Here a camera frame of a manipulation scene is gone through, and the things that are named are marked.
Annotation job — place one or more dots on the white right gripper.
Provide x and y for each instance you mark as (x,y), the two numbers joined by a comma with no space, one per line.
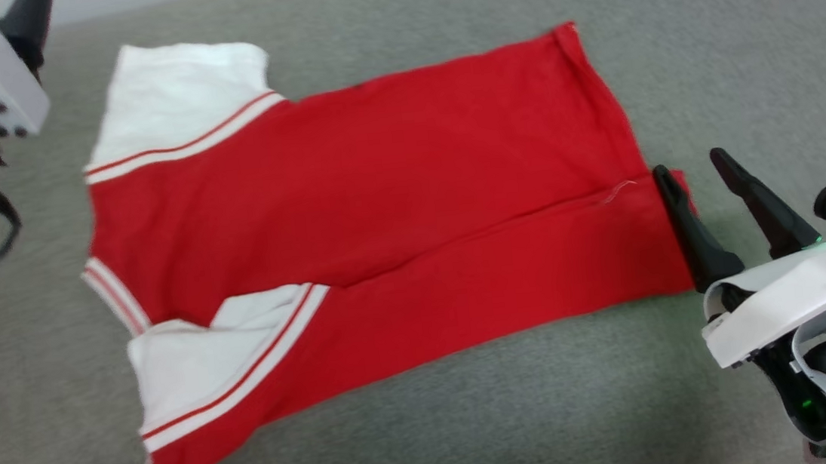
(783,302)

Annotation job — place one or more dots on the red and white shirt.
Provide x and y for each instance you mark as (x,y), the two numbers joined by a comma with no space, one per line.
(394,188)

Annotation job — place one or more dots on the grey fabric sofa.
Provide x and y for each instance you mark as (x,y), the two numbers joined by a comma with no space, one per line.
(432,427)

